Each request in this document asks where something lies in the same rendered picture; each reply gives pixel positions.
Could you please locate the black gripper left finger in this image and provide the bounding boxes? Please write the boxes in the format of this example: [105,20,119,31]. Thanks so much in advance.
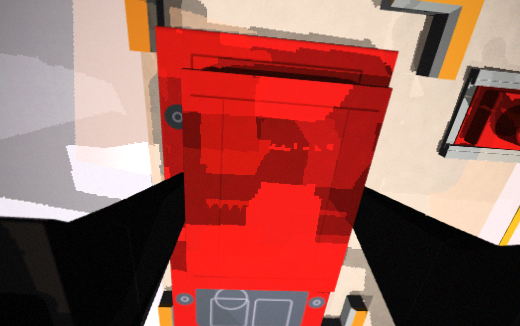
[0,172,185,326]

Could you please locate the yellow rectangular frame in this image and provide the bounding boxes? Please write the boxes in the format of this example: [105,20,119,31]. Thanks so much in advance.
[498,206,520,245]

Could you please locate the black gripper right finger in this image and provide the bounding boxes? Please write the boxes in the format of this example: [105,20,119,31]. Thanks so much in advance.
[353,186,520,326]

